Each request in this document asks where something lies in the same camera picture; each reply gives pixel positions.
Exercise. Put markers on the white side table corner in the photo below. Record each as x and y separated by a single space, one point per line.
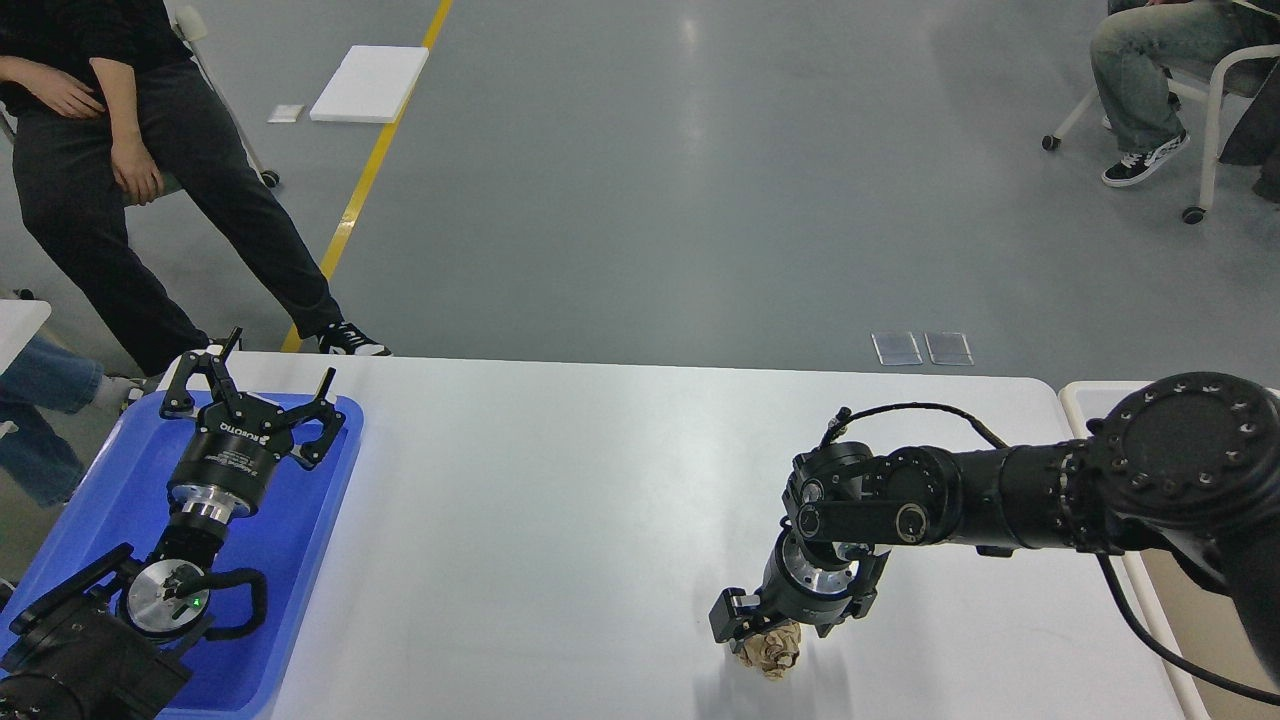
20 321

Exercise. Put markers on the left clear floor plate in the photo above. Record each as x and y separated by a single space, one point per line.
897 348

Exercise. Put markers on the white frame chair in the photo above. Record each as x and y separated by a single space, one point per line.
1243 74

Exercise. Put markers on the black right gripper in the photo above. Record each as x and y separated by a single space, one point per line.
796 588

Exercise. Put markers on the seated person in jeans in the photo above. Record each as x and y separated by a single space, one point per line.
1132 48

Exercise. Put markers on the brown paper ball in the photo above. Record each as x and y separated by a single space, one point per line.
774 653

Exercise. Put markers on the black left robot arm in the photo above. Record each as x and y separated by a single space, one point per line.
175 584

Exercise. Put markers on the person in black clothes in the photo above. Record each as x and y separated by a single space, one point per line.
108 102

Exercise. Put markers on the white foam board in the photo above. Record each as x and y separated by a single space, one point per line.
371 84

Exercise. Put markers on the grey office chair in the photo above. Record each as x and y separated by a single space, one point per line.
189 26

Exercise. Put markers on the right clear floor plate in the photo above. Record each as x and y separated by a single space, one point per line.
949 348

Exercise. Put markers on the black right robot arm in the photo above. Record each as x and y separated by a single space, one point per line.
1188 465

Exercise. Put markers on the small white floor card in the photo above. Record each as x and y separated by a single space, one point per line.
285 113

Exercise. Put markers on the blue plastic tray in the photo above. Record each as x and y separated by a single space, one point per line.
124 500

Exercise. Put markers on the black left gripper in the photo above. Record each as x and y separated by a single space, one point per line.
240 440

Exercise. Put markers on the person in blue jeans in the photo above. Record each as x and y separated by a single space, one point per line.
46 376

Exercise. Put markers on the clear floor plate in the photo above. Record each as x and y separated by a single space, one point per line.
949 348
897 348

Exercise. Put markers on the beige plastic bin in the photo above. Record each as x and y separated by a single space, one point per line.
1201 626

